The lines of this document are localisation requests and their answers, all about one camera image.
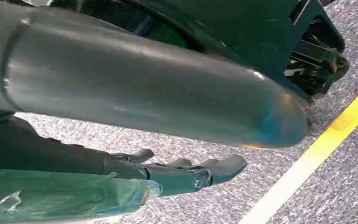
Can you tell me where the yellow tape strip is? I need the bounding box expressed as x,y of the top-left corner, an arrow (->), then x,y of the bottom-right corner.
238,77 -> 358,224

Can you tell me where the clear plastic bag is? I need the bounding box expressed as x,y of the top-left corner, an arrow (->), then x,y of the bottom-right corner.
0,168 -> 162,224

